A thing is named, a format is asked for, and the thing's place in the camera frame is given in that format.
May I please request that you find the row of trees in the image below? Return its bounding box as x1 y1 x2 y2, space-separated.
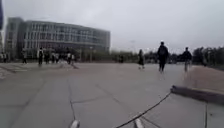
109 45 224 66

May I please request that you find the grey stone kerb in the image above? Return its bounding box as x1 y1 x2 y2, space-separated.
170 85 224 106

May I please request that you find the robot's own part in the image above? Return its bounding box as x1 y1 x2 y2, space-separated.
133 118 145 128
69 119 81 128

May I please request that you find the group of people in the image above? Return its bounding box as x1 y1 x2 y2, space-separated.
44 50 77 66

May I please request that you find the large grey glass building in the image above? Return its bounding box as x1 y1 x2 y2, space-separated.
3 17 112 60

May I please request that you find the person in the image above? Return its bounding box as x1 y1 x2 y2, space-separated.
37 47 45 66
181 46 193 73
21 49 28 65
156 41 170 73
137 49 146 70

